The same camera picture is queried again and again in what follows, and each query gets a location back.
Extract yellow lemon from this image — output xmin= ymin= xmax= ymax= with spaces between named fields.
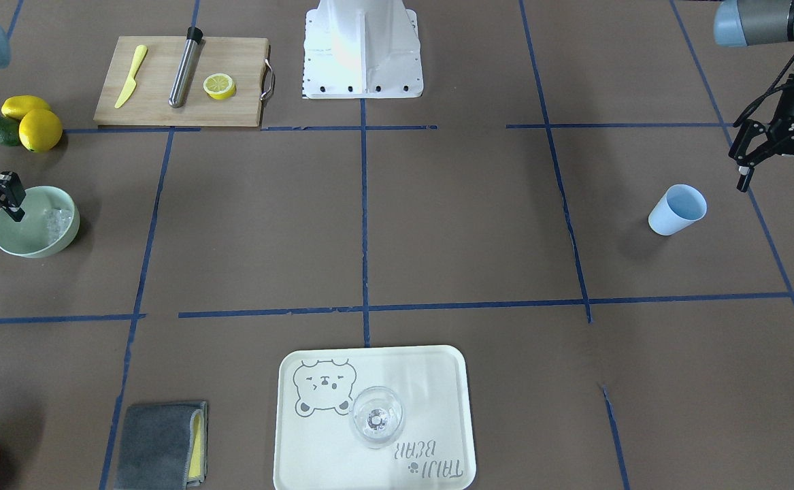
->
xmin=1 ymin=94 xmax=51 ymax=121
xmin=18 ymin=108 xmax=63 ymax=153

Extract steel cylinder tool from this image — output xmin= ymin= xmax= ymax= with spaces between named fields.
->
xmin=167 ymin=26 xmax=203 ymax=108

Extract cream bear tray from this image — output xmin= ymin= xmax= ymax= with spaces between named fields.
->
xmin=273 ymin=345 xmax=477 ymax=489

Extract clear glass on tray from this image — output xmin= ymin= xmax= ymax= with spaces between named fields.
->
xmin=350 ymin=387 xmax=406 ymax=449

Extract light blue plastic cup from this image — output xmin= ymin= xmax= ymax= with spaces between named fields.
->
xmin=648 ymin=184 xmax=708 ymax=236

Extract green avocado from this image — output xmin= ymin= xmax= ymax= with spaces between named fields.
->
xmin=0 ymin=115 xmax=22 ymax=148

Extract ice cubes in bowl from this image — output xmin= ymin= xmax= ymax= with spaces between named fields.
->
xmin=44 ymin=208 xmax=74 ymax=245

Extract yellow plastic knife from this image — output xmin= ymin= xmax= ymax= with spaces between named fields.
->
xmin=114 ymin=44 xmax=148 ymax=109

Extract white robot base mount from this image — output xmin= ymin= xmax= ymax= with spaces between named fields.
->
xmin=301 ymin=1 xmax=425 ymax=100

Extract lemon half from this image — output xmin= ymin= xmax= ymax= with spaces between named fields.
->
xmin=203 ymin=73 xmax=236 ymax=101

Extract grey folded cloth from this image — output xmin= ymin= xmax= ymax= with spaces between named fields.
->
xmin=114 ymin=400 xmax=209 ymax=489

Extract green ceramic bowl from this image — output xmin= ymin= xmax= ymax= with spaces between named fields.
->
xmin=0 ymin=186 xmax=82 ymax=259

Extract wooden cutting board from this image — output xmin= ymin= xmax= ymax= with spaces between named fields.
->
xmin=93 ymin=36 xmax=276 ymax=129

